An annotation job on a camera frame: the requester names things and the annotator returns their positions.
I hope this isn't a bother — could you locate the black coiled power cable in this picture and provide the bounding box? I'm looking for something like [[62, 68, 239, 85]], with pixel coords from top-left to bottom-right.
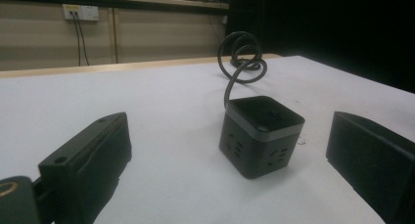
[[216, 30, 268, 110]]

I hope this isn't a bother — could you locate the white wall socket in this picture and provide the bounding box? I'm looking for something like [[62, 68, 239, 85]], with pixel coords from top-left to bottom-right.
[[62, 3, 100, 22]]

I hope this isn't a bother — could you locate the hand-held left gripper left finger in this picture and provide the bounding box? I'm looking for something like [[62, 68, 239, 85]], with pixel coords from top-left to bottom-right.
[[37, 112, 133, 224]]

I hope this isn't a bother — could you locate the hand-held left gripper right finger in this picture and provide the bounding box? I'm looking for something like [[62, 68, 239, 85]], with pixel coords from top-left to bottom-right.
[[325, 111, 415, 224]]

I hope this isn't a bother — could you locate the thin black wall cable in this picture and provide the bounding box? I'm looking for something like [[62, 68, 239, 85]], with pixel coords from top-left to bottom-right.
[[69, 11, 82, 67], [74, 11, 91, 67]]

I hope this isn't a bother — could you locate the black cube power strip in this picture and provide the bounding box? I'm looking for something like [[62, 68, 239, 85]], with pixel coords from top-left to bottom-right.
[[218, 95, 306, 180]]

